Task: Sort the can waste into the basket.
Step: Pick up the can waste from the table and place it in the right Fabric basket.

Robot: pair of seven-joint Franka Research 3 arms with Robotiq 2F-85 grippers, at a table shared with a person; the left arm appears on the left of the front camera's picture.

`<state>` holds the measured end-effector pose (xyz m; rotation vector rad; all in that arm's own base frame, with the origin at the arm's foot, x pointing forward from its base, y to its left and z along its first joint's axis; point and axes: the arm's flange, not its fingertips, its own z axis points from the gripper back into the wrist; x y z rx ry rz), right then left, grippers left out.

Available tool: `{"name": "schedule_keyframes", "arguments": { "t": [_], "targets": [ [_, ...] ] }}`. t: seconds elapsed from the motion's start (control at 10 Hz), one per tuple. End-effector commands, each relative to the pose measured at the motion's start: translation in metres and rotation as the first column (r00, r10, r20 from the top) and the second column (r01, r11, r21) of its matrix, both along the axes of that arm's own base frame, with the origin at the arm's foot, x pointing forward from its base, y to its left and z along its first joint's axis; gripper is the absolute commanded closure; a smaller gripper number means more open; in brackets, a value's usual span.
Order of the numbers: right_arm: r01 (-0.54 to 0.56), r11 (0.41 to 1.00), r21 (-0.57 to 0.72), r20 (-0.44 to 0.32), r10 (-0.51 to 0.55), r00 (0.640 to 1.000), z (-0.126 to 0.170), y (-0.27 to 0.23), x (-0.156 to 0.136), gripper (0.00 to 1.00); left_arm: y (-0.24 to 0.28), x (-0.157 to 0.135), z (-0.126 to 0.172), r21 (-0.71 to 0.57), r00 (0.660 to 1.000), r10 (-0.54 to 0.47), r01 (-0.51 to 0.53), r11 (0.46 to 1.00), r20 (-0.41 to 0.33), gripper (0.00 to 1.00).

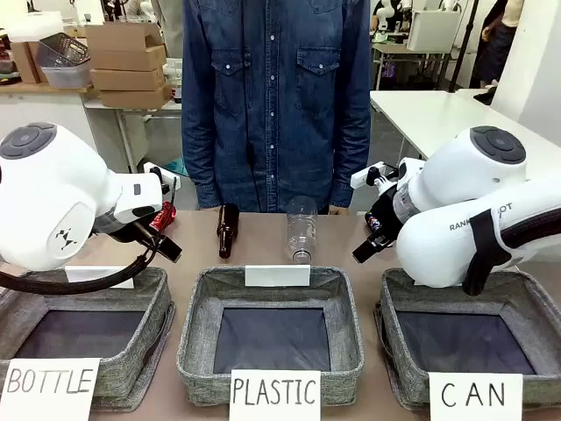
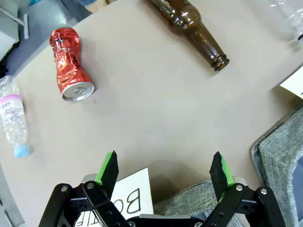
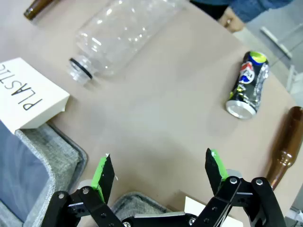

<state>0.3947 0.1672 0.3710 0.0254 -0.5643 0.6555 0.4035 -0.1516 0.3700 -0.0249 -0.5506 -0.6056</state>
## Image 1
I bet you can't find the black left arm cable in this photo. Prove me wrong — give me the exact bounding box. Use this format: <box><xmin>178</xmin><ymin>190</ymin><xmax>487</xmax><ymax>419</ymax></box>
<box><xmin>0</xmin><ymin>175</ymin><xmax>179</xmax><ymax>296</ymax></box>

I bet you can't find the black tripod pole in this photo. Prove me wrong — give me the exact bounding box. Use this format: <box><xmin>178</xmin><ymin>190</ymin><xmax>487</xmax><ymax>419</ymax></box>
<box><xmin>448</xmin><ymin>0</ymin><xmax>479</xmax><ymax>94</ymax></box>

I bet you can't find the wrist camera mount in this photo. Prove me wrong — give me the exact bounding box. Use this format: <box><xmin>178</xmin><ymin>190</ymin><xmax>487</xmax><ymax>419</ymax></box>
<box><xmin>143</xmin><ymin>161</ymin><xmax>177</xmax><ymax>196</ymax></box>
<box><xmin>350</xmin><ymin>162</ymin><xmax>400</xmax><ymax>194</ymax></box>

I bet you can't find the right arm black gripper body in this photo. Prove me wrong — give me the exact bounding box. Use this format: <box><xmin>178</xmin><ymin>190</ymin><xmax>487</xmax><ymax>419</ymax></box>
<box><xmin>369</xmin><ymin>188</ymin><xmax>402</xmax><ymax>245</ymax></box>

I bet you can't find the white paper sign BOTTLE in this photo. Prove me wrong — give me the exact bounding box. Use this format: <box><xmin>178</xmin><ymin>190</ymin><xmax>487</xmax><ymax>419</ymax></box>
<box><xmin>0</xmin><ymin>357</ymin><xmax>103</xmax><ymax>421</ymax></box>

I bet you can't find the clear plastic storage bin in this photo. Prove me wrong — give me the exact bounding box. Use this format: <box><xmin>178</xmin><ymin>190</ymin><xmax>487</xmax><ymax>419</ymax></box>
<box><xmin>41</xmin><ymin>63</ymin><xmax>94</xmax><ymax>89</ymax></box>

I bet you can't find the grey basket labelled plastic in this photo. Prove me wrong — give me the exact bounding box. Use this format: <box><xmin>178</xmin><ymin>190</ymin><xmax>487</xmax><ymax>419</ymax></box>
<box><xmin>176</xmin><ymin>265</ymin><xmax>366</xmax><ymax>407</ymax></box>

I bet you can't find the brown glass bottle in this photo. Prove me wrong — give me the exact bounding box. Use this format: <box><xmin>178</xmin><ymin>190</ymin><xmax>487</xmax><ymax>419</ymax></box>
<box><xmin>216</xmin><ymin>203</ymin><xmax>241</xmax><ymax>260</ymax></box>

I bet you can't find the grey background table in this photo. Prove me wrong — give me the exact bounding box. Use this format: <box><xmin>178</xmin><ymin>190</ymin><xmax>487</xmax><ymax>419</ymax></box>
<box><xmin>372</xmin><ymin>40</ymin><xmax>453</xmax><ymax>91</ymax></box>

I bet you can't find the background person dark skirt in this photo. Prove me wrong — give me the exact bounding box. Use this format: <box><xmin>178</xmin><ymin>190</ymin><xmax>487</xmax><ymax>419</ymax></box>
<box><xmin>470</xmin><ymin>0</ymin><xmax>525</xmax><ymax>89</ymax></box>

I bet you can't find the person left forearm denim sleeve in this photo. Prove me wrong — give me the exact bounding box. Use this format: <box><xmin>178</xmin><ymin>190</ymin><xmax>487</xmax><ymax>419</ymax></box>
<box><xmin>331</xmin><ymin>126</ymin><xmax>373</xmax><ymax>210</ymax></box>

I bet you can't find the grey basket labelled bottle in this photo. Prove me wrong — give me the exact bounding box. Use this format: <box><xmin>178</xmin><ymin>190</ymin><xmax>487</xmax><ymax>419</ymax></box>
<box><xmin>0</xmin><ymin>266</ymin><xmax>177</xmax><ymax>413</ymax></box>

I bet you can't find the white side table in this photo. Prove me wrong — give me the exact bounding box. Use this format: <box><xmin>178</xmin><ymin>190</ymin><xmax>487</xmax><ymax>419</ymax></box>
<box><xmin>369</xmin><ymin>89</ymin><xmax>561</xmax><ymax>161</ymax></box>

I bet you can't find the black right arm cable sleeve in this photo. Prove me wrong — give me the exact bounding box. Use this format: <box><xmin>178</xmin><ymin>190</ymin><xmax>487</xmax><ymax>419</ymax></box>
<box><xmin>499</xmin><ymin>213</ymin><xmax>561</xmax><ymax>251</ymax></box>

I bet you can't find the black mesh plastic crate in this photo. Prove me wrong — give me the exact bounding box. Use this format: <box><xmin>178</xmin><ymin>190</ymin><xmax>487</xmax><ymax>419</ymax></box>
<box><xmin>38</xmin><ymin>32</ymin><xmax>91</xmax><ymax>68</ymax></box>

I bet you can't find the blank white card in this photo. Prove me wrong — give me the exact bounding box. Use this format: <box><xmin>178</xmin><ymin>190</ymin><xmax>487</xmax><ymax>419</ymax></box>
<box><xmin>244</xmin><ymin>264</ymin><xmax>311</xmax><ymax>289</ymax></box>
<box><xmin>64</xmin><ymin>265</ymin><xmax>136</xmax><ymax>290</ymax></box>

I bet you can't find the open flap cardboard box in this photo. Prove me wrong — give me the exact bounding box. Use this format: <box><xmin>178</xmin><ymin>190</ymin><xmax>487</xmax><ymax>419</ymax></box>
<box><xmin>84</xmin><ymin>21</ymin><xmax>166</xmax><ymax>53</ymax></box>

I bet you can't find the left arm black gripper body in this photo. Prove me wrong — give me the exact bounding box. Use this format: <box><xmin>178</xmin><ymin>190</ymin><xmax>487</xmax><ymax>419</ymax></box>
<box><xmin>130</xmin><ymin>218</ymin><xmax>171</xmax><ymax>253</ymax></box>

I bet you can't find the person torso denim shirt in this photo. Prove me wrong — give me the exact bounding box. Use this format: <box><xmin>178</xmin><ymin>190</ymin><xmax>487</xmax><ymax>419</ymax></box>
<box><xmin>181</xmin><ymin>0</ymin><xmax>373</xmax><ymax>215</ymax></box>

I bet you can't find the small tall cardboard box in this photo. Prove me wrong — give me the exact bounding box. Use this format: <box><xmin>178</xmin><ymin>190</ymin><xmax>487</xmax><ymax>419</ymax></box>
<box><xmin>10</xmin><ymin>39</ymin><xmax>49</xmax><ymax>85</ymax></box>

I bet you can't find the black strap on arm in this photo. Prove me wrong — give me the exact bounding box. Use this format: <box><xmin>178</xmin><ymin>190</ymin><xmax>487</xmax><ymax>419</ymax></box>
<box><xmin>463</xmin><ymin>209</ymin><xmax>506</xmax><ymax>296</ymax></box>

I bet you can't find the large white box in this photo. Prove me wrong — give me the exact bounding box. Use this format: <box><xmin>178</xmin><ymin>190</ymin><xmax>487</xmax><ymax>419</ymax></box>
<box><xmin>406</xmin><ymin>9</ymin><xmax>462</xmax><ymax>54</ymax></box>

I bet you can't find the closed flat cardboard box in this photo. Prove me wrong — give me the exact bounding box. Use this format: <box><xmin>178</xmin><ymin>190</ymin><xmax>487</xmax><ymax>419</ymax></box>
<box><xmin>87</xmin><ymin>45</ymin><xmax>168</xmax><ymax>72</ymax></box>
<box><xmin>90</xmin><ymin>68</ymin><xmax>166</xmax><ymax>92</ymax></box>
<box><xmin>97</xmin><ymin>84</ymin><xmax>174</xmax><ymax>110</ymax></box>

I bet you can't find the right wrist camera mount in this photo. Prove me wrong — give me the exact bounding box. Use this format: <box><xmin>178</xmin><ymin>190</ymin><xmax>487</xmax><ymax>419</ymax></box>
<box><xmin>350</xmin><ymin>162</ymin><xmax>400</xmax><ymax>194</ymax></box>

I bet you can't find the person right forearm denim sleeve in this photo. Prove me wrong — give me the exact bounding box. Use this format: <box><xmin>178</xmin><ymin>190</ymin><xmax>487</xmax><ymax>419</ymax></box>
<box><xmin>181</xmin><ymin>126</ymin><xmax>221</xmax><ymax>211</ymax></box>

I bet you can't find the white paper sign PLASTIC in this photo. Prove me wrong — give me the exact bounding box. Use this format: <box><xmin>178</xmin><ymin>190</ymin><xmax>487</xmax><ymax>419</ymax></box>
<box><xmin>228</xmin><ymin>369</ymin><xmax>323</xmax><ymax>421</ymax></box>

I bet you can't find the white paper sign CAN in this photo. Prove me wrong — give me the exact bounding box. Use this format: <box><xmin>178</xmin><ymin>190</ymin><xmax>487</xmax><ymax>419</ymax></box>
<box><xmin>428</xmin><ymin>371</ymin><xmax>525</xmax><ymax>421</ymax></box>

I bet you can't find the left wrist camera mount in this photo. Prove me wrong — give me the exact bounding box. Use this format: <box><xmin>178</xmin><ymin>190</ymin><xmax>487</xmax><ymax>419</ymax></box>
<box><xmin>143</xmin><ymin>161</ymin><xmax>177</xmax><ymax>196</ymax></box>

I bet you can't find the white foam block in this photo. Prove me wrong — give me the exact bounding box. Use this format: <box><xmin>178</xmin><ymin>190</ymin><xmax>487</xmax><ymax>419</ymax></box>
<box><xmin>8</xmin><ymin>11</ymin><xmax>65</xmax><ymax>44</ymax></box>

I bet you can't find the grey basket labelled can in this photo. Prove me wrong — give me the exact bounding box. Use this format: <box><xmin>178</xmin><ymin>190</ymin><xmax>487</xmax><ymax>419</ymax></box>
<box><xmin>374</xmin><ymin>267</ymin><xmax>561</xmax><ymax>411</ymax></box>

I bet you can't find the clear plastic bottle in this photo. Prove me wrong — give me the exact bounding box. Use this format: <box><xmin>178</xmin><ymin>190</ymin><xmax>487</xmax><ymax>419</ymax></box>
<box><xmin>286</xmin><ymin>196</ymin><xmax>319</xmax><ymax>266</ymax></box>

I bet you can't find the crushed red can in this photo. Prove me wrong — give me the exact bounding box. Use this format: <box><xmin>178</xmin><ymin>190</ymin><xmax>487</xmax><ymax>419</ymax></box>
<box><xmin>148</xmin><ymin>201</ymin><xmax>178</xmax><ymax>233</ymax></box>

